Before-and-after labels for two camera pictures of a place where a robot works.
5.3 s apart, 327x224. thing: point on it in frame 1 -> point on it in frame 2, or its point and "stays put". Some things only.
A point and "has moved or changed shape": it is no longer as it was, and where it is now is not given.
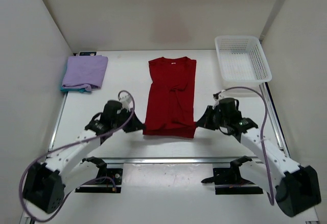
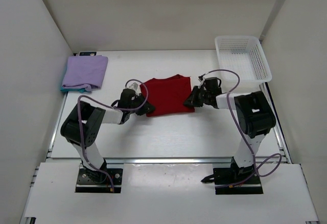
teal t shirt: [80, 90] stays put
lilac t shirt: [85, 72] stays put
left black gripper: [135, 124] -> [146, 108]
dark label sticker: [87, 53] stays put
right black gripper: [205, 122] -> [193, 101]
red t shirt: [170, 110] has moved or changed shape
